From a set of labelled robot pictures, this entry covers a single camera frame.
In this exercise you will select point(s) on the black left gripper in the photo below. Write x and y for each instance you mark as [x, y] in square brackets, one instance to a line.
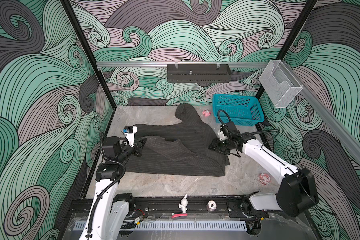
[138, 146]

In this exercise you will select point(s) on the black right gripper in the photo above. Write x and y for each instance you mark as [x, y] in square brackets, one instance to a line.
[214, 146]

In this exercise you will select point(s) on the dark grey pinstriped shirt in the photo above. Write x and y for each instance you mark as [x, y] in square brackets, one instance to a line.
[181, 149]

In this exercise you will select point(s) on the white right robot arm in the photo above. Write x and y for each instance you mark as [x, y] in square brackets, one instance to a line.
[297, 192]

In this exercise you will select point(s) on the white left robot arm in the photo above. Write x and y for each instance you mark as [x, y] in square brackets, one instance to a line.
[109, 209]

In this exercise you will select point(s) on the small pink toy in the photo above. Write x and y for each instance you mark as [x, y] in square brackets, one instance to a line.
[206, 113]

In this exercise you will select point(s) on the teal plastic basket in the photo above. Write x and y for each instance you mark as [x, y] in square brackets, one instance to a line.
[243, 110]

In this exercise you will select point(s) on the pink cartoon sticker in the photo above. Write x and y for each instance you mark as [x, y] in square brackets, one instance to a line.
[264, 179]

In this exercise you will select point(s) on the white figurine on pink base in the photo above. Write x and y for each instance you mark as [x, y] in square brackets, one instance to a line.
[183, 207]

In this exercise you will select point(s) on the black perforated metal shelf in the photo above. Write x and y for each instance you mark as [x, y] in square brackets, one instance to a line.
[201, 74]

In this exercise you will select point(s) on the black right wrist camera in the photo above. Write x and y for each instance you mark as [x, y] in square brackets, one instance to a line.
[223, 135]

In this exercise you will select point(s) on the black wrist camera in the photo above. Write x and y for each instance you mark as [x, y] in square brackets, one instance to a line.
[223, 135]
[129, 133]

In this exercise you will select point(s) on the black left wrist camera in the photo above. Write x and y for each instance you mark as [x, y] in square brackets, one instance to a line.
[129, 133]

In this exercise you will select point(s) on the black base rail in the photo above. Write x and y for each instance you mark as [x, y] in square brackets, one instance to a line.
[236, 206]

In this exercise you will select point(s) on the white slotted cable duct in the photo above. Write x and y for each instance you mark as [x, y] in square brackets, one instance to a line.
[190, 226]

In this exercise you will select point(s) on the clear plastic wall holder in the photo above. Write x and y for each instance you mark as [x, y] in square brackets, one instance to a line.
[280, 83]

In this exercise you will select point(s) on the aluminium rail right wall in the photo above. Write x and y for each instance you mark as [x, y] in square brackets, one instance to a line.
[336, 100]

